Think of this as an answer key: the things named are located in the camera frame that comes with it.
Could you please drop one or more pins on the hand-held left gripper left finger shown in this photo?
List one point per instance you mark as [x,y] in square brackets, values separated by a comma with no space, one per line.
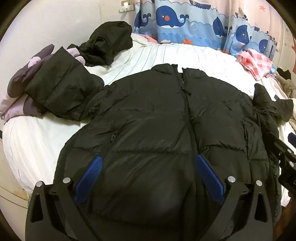
[89,178]

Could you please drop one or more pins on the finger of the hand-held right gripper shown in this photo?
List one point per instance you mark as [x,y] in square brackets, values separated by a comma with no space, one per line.
[283,144]

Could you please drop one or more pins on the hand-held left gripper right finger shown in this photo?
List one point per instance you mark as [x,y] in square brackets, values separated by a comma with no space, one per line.
[209,178]

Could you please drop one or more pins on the black puffer jacket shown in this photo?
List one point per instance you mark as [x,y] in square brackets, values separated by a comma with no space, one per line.
[150,115]

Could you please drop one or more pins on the white striped bed sheet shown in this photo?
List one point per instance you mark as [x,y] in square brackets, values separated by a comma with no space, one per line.
[46,139]

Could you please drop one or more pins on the small dark cloth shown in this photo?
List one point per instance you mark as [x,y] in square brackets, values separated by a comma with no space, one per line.
[284,73]

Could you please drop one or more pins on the pink checkered cloth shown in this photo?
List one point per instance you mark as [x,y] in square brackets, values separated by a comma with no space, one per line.
[254,62]

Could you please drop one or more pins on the lilac and grey garment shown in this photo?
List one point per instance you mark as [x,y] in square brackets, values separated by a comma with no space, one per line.
[16,81]

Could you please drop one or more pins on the black crumpled garment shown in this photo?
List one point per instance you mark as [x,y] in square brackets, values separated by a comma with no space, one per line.
[106,41]

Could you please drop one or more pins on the whale print curtain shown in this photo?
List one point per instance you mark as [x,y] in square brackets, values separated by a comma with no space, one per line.
[203,14]

